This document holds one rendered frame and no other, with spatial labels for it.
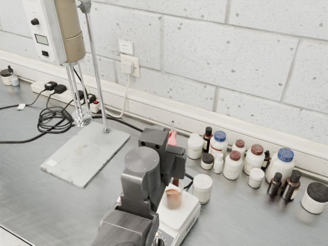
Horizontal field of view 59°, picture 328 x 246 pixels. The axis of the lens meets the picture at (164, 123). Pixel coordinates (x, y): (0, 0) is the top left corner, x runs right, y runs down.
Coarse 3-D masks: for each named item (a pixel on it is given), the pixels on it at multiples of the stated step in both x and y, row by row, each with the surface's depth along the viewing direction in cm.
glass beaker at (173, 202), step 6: (174, 180) 80; (180, 180) 79; (168, 186) 82; (174, 186) 82; (180, 186) 80; (180, 192) 76; (162, 198) 79; (168, 198) 76; (174, 198) 76; (180, 198) 77; (162, 204) 81; (168, 204) 78; (174, 204) 78; (180, 204) 79
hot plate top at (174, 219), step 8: (184, 192) 84; (184, 200) 82; (192, 200) 82; (160, 208) 80; (184, 208) 80; (192, 208) 80; (160, 216) 78; (168, 216) 78; (176, 216) 78; (184, 216) 78; (168, 224) 76; (176, 224) 76
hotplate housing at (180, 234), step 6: (198, 204) 83; (198, 210) 84; (192, 216) 81; (198, 216) 86; (186, 222) 79; (192, 222) 83; (162, 228) 78; (168, 228) 77; (180, 228) 77; (186, 228) 80; (174, 234) 76; (180, 234) 77; (174, 240) 75; (180, 240) 79
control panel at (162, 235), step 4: (160, 232) 77; (164, 232) 77; (156, 236) 77; (160, 236) 77; (164, 236) 77; (168, 236) 76; (164, 240) 76; (168, 240) 76; (172, 240) 76; (164, 244) 76; (168, 244) 75
